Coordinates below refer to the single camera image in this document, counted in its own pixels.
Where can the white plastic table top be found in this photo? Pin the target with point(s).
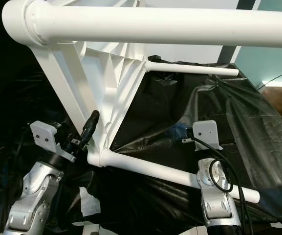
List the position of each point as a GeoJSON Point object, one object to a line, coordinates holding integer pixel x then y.
{"type": "Point", "coordinates": [62, 73]}

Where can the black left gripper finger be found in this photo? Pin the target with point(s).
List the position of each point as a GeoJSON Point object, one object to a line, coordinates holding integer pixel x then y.
{"type": "Point", "coordinates": [91, 126]}

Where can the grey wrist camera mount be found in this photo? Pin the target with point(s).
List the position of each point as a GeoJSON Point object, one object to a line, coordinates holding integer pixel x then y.
{"type": "Point", "coordinates": [206, 133]}
{"type": "Point", "coordinates": [45, 136]}

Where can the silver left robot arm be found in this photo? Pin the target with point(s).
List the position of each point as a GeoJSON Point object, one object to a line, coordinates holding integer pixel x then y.
{"type": "Point", "coordinates": [35, 196]}

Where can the white plastic table leg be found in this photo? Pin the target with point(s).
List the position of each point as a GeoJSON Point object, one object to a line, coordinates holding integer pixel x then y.
{"type": "Point", "coordinates": [189, 68]}
{"type": "Point", "coordinates": [150, 169]}
{"type": "Point", "coordinates": [160, 24]}

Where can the black plastic cover sheet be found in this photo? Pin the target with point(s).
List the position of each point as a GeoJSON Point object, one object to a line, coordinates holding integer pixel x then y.
{"type": "Point", "coordinates": [170, 112]}

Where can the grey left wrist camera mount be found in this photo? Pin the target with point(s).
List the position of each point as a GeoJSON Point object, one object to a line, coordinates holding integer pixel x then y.
{"type": "Point", "coordinates": [45, 136]}

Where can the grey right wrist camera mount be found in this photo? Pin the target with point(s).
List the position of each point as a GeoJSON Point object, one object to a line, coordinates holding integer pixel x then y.
{"type": "Point", "coordinates": [206, 133]}

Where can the black vertical wall strip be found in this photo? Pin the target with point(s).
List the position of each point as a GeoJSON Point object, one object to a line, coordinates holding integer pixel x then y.
{"type": "Point", "coordinates": [227, 55]}

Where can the black door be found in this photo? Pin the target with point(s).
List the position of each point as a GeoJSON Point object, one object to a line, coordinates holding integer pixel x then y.
{"type": "Point", "coordinates": [9, 58]}

